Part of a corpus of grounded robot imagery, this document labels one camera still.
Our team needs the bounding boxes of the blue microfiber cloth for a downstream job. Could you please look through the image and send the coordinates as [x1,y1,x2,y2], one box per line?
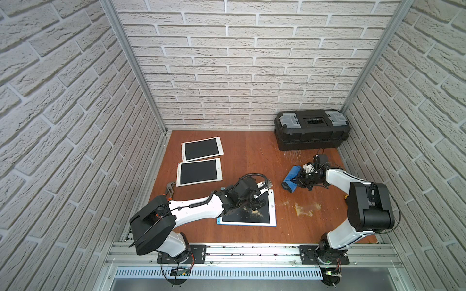
[281,166,302,193]

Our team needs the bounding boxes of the blue framed drawing tablet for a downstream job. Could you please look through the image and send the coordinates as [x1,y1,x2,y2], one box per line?
[217,189,277,227]

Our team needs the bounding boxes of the large white drawing tablet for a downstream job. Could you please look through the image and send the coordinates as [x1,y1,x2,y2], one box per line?
[176,158,223,187]

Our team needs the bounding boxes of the small white drawing tablet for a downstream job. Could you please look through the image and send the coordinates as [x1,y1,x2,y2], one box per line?
[182,137,224,162]

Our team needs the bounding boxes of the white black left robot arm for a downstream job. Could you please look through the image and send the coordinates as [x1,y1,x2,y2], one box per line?
[129,173,272,263]

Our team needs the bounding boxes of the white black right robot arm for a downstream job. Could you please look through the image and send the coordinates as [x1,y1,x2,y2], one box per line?
[292,167,395,264]

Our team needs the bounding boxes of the black plastic toolbox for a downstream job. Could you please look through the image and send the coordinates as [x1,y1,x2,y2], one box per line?
[274,110,350,151]

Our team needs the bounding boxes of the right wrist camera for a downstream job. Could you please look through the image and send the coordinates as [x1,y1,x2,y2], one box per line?
[303,154,328,173]

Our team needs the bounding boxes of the orange handled pliers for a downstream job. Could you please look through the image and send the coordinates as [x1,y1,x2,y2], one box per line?
[165,182,176,200]

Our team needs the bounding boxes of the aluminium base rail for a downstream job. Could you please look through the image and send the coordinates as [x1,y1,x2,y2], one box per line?
[104,242,404,281]

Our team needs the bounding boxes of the right aluminium corner post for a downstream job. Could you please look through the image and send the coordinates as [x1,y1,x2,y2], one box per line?
[340,0,414,114]

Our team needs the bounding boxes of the aluminium corner post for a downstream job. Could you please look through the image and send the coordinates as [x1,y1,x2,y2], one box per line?
[340,0,414,114]
[101,0,167,134]

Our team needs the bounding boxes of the left aluminium corner post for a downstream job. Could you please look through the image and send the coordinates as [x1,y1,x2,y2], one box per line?
[101,0,167,134]

